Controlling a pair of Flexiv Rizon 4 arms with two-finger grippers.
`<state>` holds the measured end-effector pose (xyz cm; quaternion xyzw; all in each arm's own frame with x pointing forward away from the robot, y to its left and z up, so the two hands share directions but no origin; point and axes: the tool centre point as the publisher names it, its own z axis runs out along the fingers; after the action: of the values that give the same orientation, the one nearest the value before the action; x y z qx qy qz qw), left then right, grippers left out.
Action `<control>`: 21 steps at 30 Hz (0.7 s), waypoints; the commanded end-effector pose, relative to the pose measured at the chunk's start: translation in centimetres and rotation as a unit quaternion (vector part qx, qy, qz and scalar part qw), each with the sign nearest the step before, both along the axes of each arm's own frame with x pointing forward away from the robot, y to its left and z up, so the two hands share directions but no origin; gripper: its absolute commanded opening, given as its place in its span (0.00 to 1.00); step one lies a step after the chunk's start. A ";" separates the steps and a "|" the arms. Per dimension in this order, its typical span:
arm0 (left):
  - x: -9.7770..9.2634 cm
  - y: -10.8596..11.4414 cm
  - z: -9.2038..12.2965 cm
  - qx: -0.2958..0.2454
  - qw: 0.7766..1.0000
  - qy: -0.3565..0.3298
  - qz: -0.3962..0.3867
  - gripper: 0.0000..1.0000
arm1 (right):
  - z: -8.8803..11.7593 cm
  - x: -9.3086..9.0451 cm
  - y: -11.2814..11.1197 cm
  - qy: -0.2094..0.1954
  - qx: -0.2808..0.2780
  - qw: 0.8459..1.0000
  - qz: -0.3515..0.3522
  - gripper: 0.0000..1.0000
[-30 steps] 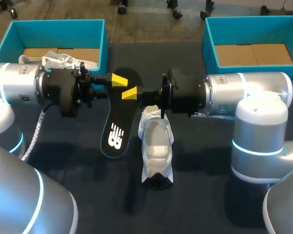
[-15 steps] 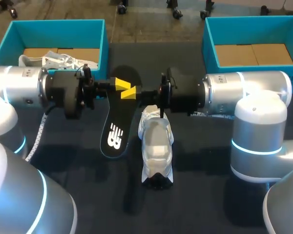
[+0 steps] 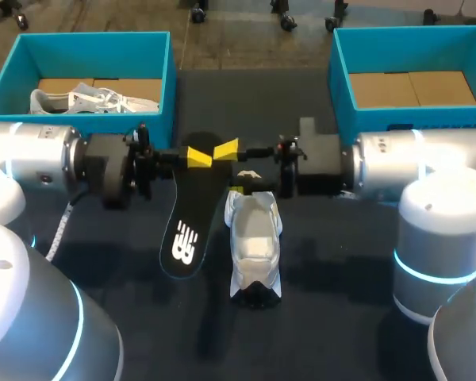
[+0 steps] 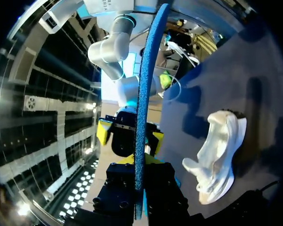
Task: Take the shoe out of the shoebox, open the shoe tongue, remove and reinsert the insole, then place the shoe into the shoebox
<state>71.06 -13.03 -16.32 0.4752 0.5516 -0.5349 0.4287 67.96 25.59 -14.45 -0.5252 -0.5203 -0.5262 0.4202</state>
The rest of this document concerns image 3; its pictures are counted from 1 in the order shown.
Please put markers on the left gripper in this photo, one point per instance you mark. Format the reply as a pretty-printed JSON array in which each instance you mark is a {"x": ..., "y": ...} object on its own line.
[{"x": 107, "y": 166}]

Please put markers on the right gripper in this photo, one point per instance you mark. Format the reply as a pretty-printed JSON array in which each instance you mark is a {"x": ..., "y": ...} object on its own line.
[{"x": 321, "y": 158}]

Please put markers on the black insole with white print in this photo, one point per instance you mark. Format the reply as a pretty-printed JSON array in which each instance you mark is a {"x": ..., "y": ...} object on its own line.
[{"x": 190, "y": 210}]

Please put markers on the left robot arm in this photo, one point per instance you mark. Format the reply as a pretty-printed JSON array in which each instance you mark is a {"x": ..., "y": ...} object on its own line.
[{"x": 31, "y": 151}]

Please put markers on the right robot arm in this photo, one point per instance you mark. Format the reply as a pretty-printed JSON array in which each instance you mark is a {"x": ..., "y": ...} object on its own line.
[{"x": 396, "y": 158}]

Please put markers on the white and grey shoe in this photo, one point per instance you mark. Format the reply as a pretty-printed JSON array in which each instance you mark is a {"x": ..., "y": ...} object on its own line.
[
  {"x": 254, "y": 230},
  {"x": 59, "y": 101}
]

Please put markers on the teal box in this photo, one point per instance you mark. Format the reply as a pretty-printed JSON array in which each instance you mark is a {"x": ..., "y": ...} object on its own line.
[
  {"x": 381, "y": 117},
  {"x": 79, "y": 129}
]

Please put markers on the black caster wheel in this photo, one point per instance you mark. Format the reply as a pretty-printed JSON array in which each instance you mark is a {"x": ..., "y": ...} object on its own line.
[
  {"x": 198, "y": 14},
  {"x": 332, "y": 22},
  {"x": 430, "y": 16},
  {"x": 21, "y": 18},
  {"x": 288, "y": 20}
]

